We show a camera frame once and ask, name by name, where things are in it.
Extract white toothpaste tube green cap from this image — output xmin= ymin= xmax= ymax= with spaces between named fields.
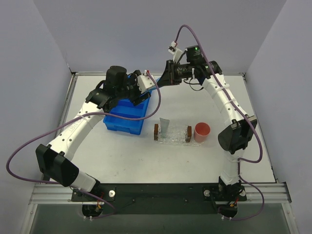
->
xmin=159 ymin=117 xmax=170 ymax=138

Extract clear holder with wooden ends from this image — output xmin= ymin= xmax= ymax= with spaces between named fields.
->
xmin=153 ymin=123 xmax=193 ymax=143

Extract pink plastic cup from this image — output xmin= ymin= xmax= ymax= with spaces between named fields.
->
xmin=194 ymin=122 xmax=211 ymax=143

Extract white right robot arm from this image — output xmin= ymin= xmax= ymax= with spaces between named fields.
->
xmin=157 ymin=44 xmax=257 ymax=196

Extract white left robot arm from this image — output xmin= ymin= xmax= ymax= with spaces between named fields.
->
xmin=36 ymin=66 xmax=157 ymax=201

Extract clear textured oval tray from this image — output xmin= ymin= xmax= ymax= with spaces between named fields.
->
xmin=152 ymin=124 xmax=207 ymax=147

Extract blue plastic divided bin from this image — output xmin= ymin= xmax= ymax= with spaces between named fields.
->
xmin=102 ymin=73 xmax=152 ymax=135

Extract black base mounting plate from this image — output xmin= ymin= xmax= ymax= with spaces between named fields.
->
xmin=71 ymin=183 xmax=247 ymax=216

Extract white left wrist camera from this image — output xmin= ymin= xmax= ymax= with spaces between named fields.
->
xmin=137 ymin=70 xmax=156 ymax=94

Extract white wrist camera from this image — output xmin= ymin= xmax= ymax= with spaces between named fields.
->
xmin=137 ymin=70 xmax=156 ymax=94
xmin=168 ymin=41 xmax=187 ymax=64

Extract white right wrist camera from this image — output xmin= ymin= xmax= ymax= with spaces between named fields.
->
xmin=168 ymin=41 xmax=187 ymax=64

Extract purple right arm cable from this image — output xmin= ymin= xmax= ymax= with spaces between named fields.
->
xmin=175 ymin=24 xmax=265 ymax=221

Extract aluminium front rail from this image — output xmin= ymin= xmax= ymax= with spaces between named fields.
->
xmin=29 ymin=183 xmax=292 ymax=205

